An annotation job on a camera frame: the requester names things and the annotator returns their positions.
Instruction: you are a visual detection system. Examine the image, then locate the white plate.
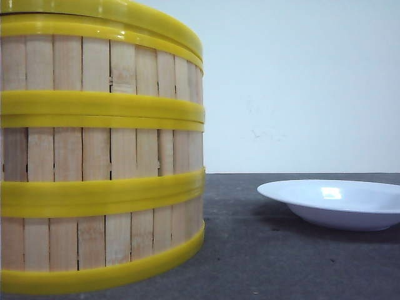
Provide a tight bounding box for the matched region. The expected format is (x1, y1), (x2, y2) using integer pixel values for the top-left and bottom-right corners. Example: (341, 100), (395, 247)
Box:
(257, 179), (399, 231)

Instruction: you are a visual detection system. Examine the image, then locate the bamboo steamer basket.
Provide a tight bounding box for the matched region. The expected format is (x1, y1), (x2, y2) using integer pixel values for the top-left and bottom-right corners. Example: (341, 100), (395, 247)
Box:
(1, 13), (204, 131)
(0, 114), (206, 209)
(1, 197), (204, 295)

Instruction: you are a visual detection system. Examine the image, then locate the woven bamboo steamer lid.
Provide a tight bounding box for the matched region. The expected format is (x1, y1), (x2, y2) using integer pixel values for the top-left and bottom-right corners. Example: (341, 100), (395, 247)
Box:
(1, 1), (203, 59)

